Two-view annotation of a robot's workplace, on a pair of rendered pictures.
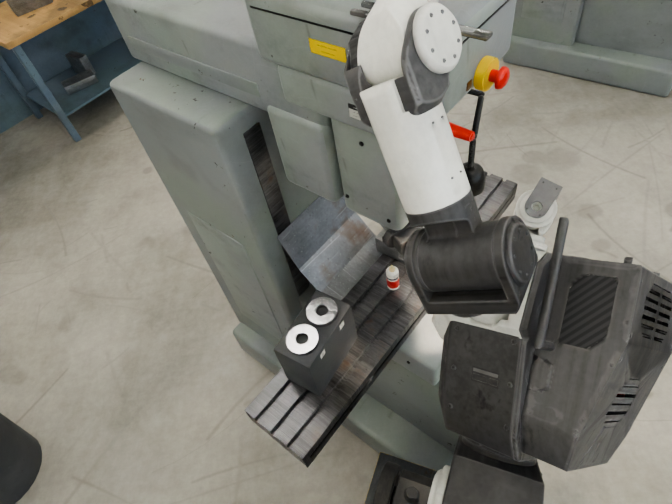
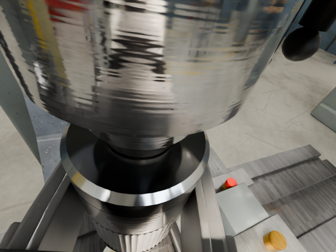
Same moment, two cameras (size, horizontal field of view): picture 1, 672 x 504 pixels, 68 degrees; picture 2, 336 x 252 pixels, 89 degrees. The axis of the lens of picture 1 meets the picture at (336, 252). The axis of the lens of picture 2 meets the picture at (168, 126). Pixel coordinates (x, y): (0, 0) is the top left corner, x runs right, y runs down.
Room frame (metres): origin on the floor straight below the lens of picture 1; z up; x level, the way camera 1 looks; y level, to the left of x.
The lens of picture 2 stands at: (0.91, -0.20, 1.30)
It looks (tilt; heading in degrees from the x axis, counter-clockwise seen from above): 44 degrees down; 13
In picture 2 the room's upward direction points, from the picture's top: 12 degrees clockwise
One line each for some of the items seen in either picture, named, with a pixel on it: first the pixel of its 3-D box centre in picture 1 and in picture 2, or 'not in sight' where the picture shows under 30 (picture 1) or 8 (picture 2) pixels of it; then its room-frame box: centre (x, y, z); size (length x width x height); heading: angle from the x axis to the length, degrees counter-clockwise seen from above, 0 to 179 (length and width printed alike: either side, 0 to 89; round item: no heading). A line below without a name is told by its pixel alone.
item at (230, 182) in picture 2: not in sight; (228, 185); (1.08, -0.28, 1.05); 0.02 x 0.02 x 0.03
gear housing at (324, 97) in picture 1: (369, 75); not in sight; (0.98, -0.15, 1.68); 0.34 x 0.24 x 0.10; 42
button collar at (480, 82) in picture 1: (486, 73); not in sight; (0.77, -0.33, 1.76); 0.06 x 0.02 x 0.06; 132
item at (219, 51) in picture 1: (232, 39); not in sight; (1.32, 0.15, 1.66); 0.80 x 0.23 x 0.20; 42
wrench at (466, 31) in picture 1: (418, 20); not in sight; (0.75, -0.21, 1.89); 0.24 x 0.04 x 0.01; 43
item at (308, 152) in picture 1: (330, 131); not in sight; (1.09, -0.05, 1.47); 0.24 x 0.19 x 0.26; 132
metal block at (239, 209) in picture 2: not in sight; (232, 212); (1.04, -0.29, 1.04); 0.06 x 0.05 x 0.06; 134
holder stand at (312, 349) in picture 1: (318, 341); not in sight; (0.73, 0.11, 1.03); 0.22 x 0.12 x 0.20; 139
